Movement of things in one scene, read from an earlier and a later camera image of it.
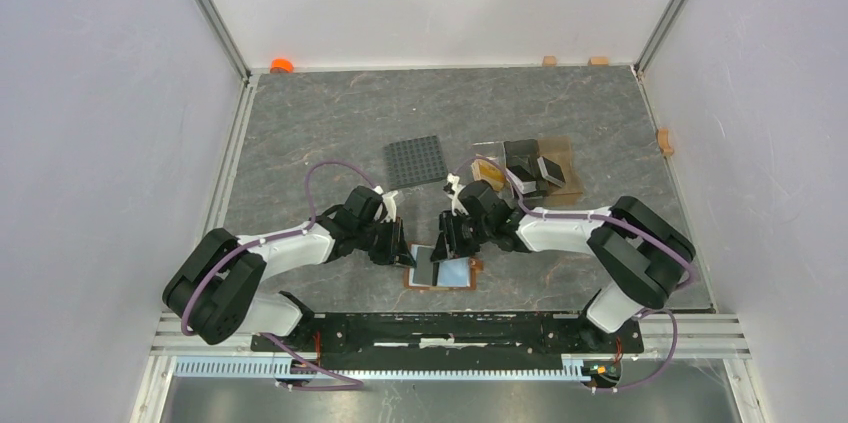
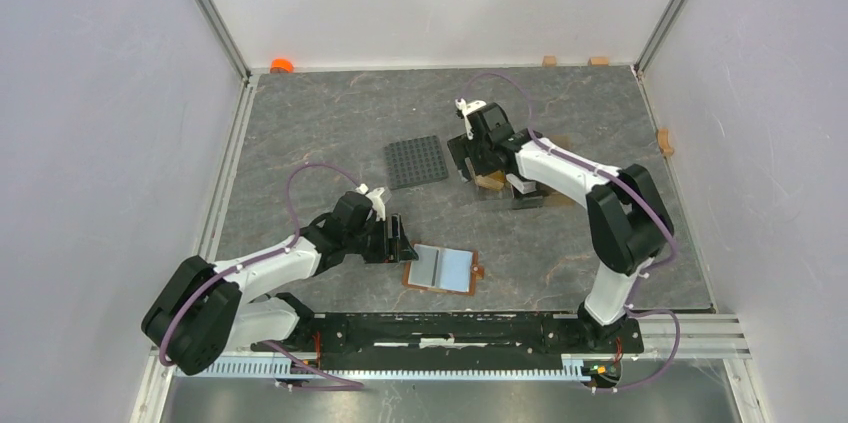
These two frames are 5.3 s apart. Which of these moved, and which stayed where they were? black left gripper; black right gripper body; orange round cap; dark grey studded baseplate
Moved: black right gripper body
Stayed: black left gripper; orange round cap; dark grey studded baseplate
